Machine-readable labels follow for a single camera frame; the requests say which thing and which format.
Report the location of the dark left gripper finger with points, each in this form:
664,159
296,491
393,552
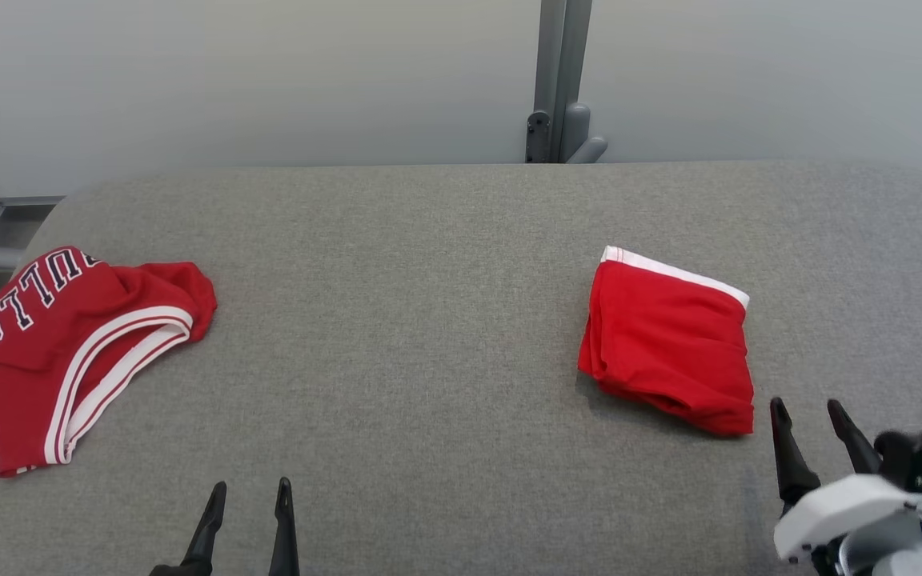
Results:
206,536
285,536

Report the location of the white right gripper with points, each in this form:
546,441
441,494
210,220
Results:
845,504

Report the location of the red shorts white waistband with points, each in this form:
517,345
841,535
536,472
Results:
669,344

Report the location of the red basketball jersey white trim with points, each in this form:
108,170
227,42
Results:
45,352

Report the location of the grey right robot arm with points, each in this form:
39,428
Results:
885,552

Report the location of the grey fabric sofa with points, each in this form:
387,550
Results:
397,320

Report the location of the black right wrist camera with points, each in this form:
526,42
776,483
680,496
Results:
913,456

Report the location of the grey metal post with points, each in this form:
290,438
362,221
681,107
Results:
561,80

